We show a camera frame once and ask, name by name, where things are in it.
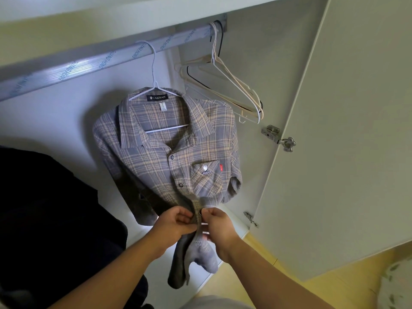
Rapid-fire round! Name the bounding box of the person's left hand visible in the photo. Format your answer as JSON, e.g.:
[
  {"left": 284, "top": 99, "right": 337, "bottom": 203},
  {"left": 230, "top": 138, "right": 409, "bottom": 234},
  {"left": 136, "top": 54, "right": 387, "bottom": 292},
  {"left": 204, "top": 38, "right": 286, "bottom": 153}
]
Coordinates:
[{"left": 151, "top": 206, "right": 196, "bottom": 245}]

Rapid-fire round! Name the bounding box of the person's right hand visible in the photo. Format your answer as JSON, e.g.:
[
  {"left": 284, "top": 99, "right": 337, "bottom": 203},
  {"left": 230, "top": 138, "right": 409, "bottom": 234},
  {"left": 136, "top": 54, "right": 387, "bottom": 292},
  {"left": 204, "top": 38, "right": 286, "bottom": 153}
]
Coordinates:
[{"left": 198, "top": 207, "right": 241, "bottom": 256}]

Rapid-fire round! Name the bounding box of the grey beige plaid shirt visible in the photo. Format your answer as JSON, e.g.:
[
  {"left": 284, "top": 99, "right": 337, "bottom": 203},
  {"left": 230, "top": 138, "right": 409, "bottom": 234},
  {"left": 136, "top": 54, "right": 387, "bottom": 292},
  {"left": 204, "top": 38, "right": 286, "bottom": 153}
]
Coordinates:
[{"left": 93, "top": 90, "right": 243, "bottom": 290}]

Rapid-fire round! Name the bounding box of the person's left forearm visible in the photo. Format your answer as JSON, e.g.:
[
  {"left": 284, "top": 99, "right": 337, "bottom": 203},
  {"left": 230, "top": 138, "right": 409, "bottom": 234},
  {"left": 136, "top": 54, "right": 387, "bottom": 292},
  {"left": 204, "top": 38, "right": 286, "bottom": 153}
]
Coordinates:
[{"left": 48, "top": 233, "right": 168, "bottom": 309}]

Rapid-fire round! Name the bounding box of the person's right forearm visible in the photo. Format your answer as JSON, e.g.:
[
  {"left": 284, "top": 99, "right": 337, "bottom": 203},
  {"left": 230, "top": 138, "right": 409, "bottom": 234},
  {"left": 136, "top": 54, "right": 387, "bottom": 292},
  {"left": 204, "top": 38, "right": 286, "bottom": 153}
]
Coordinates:
[{"left": 221, "top": 237, "right": 336, "bottom": 309}]

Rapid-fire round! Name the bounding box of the small metal door hinge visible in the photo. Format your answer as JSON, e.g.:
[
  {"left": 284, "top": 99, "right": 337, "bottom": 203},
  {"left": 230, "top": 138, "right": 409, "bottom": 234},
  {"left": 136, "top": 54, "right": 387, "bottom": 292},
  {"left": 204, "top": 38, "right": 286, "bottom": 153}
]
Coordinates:
[{"left": 243, "top": 211, "right": 259, "bottom": 229}]

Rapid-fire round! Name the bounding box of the thin white clothes hanger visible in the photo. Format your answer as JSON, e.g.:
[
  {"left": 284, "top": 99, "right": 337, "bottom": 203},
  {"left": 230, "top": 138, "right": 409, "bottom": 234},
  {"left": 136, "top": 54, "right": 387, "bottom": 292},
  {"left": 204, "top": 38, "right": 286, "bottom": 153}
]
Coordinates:
[{"left": 180, "top": 24, "right": 262, "bottom": 124}]

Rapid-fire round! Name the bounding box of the large metal door hinge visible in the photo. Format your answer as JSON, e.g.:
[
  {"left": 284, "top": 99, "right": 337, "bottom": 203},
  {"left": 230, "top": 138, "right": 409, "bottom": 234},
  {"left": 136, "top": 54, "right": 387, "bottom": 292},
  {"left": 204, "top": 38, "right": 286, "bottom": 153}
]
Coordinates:
[{"left": 261, "top": 125, "right": 296, "bottom": 153}]

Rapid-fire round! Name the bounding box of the black hanging garment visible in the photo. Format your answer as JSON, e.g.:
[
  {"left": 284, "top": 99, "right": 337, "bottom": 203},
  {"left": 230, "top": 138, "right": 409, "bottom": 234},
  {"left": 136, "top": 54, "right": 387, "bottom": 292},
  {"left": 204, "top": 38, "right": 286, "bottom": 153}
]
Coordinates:
[{"left": 0, "top": 145, "right": 149, "bottom": 309}]

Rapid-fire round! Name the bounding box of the beige clothes hanger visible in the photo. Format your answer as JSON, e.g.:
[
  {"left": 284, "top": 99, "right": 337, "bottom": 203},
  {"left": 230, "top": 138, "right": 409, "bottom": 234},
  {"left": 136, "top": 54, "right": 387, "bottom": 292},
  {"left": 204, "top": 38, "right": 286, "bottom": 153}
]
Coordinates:
[{"left": 175, "top": 22, "right": 265, "bottom": 124}]

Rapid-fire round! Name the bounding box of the white wardrobe door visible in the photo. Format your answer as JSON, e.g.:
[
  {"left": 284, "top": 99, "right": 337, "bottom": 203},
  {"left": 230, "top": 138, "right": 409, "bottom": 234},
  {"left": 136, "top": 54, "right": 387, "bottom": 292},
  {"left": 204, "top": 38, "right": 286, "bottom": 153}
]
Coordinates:
[{"left": 253, "top": 0, "right": 412, "bottom": 282}]

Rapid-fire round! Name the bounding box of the black clothes hanger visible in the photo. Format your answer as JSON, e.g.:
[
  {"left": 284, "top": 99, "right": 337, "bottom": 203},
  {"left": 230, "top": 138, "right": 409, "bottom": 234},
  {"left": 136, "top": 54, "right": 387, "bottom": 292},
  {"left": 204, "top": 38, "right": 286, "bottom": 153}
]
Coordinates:
[{"left": 185, "top": 20, "right": 264, "bottom": 108}]

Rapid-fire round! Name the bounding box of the silver metal wardrobe rod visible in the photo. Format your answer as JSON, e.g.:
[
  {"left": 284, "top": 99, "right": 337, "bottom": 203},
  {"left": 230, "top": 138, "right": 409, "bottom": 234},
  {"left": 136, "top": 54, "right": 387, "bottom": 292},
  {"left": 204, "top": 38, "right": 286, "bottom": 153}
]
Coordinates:
[{"left": 0, "top": 22, "right": 226, "bottom": 102}]

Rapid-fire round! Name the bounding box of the white floral cloth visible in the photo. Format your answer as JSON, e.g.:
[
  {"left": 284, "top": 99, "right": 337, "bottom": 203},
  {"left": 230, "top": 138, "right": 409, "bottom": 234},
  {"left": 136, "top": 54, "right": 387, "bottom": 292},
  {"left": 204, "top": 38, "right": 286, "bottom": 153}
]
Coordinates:
[{"left": 379, "top": 257, "right": 412, "bottom": 309}]

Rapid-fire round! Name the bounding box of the white wire clothes hanger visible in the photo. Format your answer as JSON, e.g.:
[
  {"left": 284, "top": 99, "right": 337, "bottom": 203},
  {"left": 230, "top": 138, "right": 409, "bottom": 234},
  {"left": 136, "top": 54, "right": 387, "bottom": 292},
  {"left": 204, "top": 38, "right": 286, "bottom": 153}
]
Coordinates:
[{"left": 128, "top": 40, "right": 191, "bottom": 134}]

